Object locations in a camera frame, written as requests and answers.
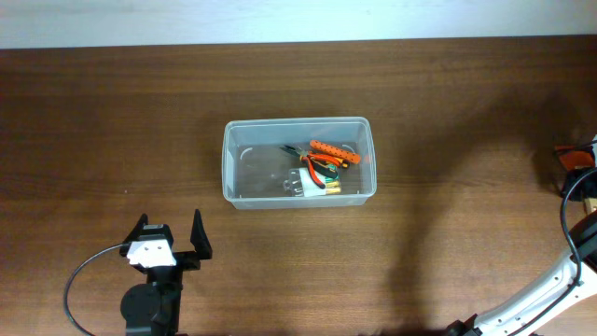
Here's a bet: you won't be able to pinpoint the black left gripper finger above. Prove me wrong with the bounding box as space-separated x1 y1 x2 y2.
123 214 148 245
190 209 213 260

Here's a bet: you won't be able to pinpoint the red wooden-handled scraper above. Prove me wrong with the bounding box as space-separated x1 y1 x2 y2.
553 144 597 215

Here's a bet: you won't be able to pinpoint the clear screwdriver set case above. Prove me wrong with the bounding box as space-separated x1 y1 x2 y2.
283 168 341 197

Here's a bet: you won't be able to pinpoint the red handled pliers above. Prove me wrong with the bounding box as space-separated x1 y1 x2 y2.
298 149 343 189

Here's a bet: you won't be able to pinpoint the orange black pliers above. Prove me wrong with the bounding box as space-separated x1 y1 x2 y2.
280 145 350 169

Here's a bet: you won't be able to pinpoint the socket bit rail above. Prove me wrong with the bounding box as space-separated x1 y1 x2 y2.
310 140 361 164

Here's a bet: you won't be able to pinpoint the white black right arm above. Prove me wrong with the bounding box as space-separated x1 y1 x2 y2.
443 140 596 336

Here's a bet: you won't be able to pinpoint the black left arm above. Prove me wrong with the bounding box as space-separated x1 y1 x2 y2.
119 210 213 336

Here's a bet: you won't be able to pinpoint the clear plastic container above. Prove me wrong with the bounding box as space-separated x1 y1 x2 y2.
222 117 377 210

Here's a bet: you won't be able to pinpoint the black right camera cable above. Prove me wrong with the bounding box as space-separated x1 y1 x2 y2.
517 139 597 336

